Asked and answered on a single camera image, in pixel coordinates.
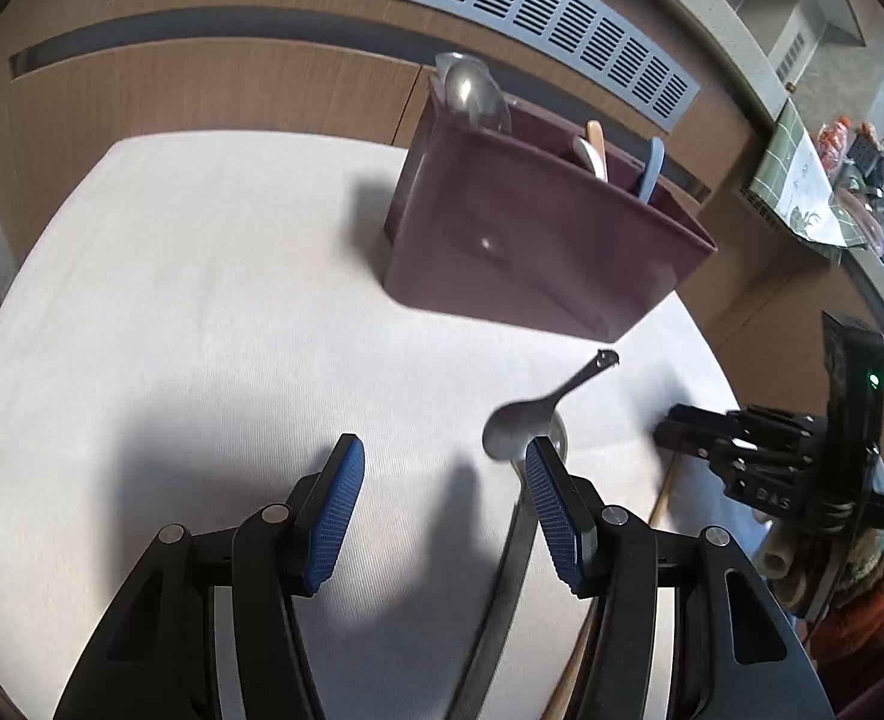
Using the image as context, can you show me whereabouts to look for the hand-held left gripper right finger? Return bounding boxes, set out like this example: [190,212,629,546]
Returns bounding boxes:
[524,436,837,720]

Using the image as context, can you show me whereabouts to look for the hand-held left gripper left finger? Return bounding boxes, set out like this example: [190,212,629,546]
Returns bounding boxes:
[52,433,366,720]

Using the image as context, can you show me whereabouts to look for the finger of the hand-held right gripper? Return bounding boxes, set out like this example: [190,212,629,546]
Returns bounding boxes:
[653,420,795,477]
[670,403,825,440]

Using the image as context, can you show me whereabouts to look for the metal spoon with cutout handle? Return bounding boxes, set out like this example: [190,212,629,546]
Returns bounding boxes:
[482,349,623,463]

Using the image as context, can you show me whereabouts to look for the maroon plastic utensil holder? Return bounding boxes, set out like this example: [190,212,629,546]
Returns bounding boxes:
[382,73,717,344]

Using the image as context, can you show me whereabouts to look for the grey plastic spoon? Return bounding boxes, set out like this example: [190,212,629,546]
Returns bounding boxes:
[637,136,666,203]

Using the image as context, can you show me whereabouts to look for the wooden spoon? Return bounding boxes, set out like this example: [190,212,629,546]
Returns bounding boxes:
[586,120,609,181]

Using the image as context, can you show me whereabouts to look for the plain metal spoon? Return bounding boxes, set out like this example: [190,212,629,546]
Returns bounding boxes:
[472,82,516,137]

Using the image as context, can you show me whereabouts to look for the person's right forearm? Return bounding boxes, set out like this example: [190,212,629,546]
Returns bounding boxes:
[809,525,884,720]

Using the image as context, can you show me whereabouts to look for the person's right hand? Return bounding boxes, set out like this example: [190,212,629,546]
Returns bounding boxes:
[757,517,814,612]

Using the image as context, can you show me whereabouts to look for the small grey vent grille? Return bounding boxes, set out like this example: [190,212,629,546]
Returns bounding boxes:
[740,186,788,235]

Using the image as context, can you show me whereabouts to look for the bottles and bags on counter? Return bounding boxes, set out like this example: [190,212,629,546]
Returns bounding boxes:
[843,124,884,241]

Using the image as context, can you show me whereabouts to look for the green checked cloth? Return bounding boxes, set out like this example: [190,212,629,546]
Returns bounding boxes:
[742,99,874,248]

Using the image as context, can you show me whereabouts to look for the bottle with red contents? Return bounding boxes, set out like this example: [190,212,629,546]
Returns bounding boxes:
[817,116,855,173]

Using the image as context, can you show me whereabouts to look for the speckled stone countertop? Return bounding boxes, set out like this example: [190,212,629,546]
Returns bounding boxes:
[607,0,884,323]

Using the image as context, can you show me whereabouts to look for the wooden cabinet front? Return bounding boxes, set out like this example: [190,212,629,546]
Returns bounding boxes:
[0,0,833,406]

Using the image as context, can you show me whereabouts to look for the long black-handled metal spoon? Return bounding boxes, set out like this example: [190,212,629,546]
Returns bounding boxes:
[442,416,570,720]

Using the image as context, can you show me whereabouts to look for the wall switch panel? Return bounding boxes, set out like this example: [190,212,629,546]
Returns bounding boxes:
[772,0,833,87]

